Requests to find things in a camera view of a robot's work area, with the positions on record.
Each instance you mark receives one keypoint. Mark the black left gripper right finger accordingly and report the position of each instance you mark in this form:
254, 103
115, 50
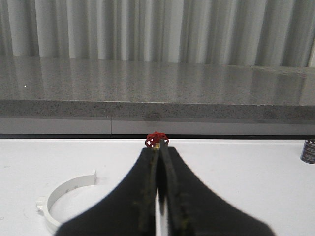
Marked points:
192, 209

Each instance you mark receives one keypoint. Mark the grey pleated curtain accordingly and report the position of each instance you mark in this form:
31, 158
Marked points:
239, 32

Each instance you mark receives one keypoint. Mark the grey stone counter ledge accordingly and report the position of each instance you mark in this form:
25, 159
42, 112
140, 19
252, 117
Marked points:
40, 95

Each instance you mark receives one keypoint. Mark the black cylindrical capacitor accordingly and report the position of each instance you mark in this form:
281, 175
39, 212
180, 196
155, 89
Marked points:
308, 152

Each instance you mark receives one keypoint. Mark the brass valve red handwheel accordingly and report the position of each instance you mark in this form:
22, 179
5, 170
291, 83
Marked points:
153, 139

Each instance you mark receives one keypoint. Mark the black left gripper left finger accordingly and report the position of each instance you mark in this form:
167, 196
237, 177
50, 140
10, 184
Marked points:
128, 210

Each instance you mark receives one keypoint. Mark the white half pipe clamp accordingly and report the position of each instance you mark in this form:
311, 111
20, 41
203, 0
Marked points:
44, 203

